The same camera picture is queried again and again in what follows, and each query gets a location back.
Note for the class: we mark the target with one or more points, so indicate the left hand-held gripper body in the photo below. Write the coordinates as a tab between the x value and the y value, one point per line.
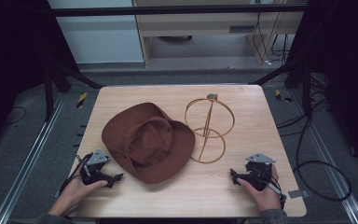
96	168

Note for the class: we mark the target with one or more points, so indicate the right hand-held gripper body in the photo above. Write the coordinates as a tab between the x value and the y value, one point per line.
258	174

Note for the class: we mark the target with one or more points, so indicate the person's right hand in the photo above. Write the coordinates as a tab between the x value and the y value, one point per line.
264	196

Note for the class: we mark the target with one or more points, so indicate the person's left hand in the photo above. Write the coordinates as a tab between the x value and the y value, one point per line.
74	193

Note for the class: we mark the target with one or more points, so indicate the brown felt hat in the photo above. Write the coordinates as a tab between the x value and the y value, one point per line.
147	143

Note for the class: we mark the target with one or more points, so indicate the yellow black striped tape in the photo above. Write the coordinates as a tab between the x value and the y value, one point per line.
81	100
281	95

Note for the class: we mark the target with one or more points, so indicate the black tripod stand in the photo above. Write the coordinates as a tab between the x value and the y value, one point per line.
48	93
306	90

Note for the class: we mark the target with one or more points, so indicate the white cabinet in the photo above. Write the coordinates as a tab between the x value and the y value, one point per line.
99	40

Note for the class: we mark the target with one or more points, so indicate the dark curtain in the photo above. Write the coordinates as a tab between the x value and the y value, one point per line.
15	56
345	62

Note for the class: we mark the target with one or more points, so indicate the light wooden desk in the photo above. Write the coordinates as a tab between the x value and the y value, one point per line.
199	24

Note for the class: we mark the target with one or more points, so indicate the black horizontal bar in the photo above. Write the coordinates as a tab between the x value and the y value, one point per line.
167	11

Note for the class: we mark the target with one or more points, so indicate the grey metal bracket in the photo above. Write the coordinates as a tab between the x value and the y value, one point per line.
298	193

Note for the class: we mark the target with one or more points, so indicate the aluminium floor rail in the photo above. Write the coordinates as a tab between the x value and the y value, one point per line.
28	161
332	165

